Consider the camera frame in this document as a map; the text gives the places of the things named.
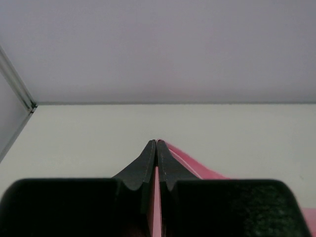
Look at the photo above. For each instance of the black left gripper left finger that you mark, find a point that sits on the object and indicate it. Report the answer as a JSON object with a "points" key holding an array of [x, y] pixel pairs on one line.
{"points": [[135, 194]]}

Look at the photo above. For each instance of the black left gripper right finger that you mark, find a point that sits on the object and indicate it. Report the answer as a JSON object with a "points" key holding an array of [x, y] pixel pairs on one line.
{"points": [[170, 170]]}

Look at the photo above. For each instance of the pink t-shirt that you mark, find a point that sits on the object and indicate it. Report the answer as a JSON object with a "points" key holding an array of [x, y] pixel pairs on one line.
{"points": [[218, 206]]}

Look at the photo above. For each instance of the left aluminium frame post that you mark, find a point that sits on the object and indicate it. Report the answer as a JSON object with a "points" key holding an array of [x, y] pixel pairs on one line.
{"points": [[15, 82]]}

